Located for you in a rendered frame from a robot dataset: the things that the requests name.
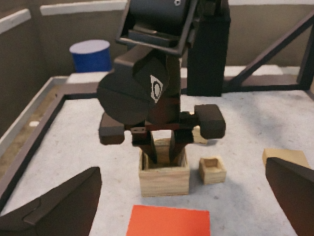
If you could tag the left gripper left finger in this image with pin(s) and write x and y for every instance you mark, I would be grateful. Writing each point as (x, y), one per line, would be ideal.
(68, 209)

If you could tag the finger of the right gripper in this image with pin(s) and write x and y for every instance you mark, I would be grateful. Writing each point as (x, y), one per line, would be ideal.
(148, 147)
(177, 144)

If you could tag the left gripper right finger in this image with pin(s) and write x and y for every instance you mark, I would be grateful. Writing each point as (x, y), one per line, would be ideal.
(293, 187)

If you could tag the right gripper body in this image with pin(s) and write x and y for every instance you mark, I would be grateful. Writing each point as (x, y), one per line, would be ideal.
(166, 115)

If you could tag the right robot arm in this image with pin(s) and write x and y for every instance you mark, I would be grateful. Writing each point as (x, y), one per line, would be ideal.
(139, 78)

